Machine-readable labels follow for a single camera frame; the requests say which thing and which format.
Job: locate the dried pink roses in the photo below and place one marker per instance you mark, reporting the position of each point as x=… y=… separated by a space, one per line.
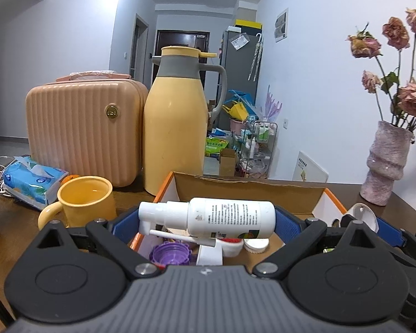
x=410 y=99

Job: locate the white spray bottle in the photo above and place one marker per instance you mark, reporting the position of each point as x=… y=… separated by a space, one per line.
x=228 y=218

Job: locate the orange round object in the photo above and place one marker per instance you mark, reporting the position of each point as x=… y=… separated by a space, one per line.
x=71 y=179

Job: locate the white wall panel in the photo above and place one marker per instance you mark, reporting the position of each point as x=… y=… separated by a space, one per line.
x=281 y=26

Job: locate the blue yellow toy pile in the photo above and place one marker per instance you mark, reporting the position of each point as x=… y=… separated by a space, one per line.
x=239 y=105

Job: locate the yellow thermos jug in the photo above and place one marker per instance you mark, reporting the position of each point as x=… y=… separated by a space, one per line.
x=175 y=128

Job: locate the yellow box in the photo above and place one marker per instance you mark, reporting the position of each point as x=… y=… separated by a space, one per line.
x=249 y=24

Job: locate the green packet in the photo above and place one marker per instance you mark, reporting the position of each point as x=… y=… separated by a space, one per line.
x=216 y=146

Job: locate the purple ridged cap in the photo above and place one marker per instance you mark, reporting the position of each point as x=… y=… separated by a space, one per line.
x=170 y=253

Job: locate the white board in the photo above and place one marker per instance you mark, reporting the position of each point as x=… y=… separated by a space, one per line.
x=310 y=168

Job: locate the red cardboard box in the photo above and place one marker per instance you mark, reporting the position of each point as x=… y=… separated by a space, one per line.
x=249 y=190

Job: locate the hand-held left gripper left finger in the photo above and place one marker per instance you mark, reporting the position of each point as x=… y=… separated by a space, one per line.
x=124 y=224

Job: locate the metal storage trolley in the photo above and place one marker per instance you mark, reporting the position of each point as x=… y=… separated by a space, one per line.
x=258 y=152

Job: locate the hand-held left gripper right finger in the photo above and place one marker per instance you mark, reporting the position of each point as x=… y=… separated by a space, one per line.
x=288 y=225

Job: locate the hanging folded umbrellas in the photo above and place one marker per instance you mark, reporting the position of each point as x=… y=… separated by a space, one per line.
x=256 y=59

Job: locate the pink ceramic vase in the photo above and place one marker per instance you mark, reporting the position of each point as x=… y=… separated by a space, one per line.
x=386 y=163

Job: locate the blue tissue pack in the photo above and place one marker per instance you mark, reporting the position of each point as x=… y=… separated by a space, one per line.
x=31 y=180

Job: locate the peach ribbed suitcase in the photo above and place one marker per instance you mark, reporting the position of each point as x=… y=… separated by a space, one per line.
x=83 y=128

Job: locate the grey interior door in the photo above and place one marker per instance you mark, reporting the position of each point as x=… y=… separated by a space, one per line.
x=138 y=52

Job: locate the clear plastic bag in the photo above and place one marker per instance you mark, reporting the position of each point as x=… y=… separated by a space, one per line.
x=240 y=41

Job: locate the purple feather decoration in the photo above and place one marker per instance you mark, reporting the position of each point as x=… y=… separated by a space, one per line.
x=273 y=105

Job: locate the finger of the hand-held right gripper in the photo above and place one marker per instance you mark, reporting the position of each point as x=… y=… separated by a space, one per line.
x=346 y=221
x=390 y=232

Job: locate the small brown carton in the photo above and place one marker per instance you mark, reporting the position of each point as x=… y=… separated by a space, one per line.
x=228 y=162

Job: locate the yellow mug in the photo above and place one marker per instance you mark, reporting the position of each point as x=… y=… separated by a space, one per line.
x=86 y=201

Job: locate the white wall outlet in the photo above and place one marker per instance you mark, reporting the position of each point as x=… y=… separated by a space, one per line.
x=285 y=123

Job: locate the white lid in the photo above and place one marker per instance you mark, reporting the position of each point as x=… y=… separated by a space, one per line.
x=255 y=247

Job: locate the grey refrigerator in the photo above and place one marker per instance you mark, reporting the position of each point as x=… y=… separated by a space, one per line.
x=237 y=73

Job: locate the pink bucket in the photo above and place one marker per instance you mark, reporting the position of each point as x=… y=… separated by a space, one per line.
x=237 y=125

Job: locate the dark brown entrance door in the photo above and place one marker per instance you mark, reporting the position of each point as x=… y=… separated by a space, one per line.
x=180 y=40

